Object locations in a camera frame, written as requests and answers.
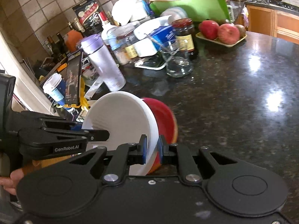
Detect blue paper cup white lid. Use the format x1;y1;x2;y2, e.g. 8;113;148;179
43;73;66;103

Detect clear glass food jar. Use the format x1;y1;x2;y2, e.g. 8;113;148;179
114;26;141;65

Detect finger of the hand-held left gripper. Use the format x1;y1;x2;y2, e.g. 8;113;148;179
42;127;110;143
21;111;82;131

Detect orange plastic plate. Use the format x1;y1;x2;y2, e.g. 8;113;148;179
147;108;179;174

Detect wooden base cabinets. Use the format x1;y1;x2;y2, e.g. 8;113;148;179
245;3;299;43

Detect translucent plastic lid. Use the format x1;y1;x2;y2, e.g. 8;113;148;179
161;7;187;20

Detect dark glass bottle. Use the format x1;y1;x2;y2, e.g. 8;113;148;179
47;35;59;59
57;33;68;54

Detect blue and white box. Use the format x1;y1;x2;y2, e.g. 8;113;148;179
148;26;175;52

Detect dark red apple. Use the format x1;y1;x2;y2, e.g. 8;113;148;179
198;20;220;40

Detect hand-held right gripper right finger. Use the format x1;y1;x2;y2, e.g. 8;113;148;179
157;135;237;184

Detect yellow phone stand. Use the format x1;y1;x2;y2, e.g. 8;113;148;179
78;75;96;110

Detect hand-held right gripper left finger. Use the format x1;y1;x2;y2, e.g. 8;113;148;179
69;134;148;185

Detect pink plastic plate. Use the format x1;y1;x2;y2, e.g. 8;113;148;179
141;97;175;145

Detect person's left hand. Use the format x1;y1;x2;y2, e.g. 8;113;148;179
0;168;24;195

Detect dark sauce jar red lid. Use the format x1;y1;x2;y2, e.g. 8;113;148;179
172;18;197;60

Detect brown kiwi fruit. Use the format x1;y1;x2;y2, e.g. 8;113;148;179
235;24;247;38

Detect metal spoon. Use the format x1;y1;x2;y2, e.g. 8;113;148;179
145;34;190;66

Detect large white ribbed bowl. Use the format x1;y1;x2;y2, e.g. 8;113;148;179
82;91;160;176

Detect green cutting board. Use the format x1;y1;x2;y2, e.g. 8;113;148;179
149;0;230;25

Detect white bottle purple lid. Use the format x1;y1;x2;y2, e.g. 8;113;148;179
81;34;127;92

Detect orange packet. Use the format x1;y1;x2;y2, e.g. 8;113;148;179
65;29;84;52

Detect white plastic container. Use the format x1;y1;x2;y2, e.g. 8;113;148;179
134;15;173;42

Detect white bottle red cap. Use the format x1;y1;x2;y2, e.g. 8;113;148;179
99;12;117;40

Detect black phone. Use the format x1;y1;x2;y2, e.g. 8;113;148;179
64;51;84;105

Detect black printed snack bag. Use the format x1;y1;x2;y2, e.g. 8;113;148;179
72;0;104;34

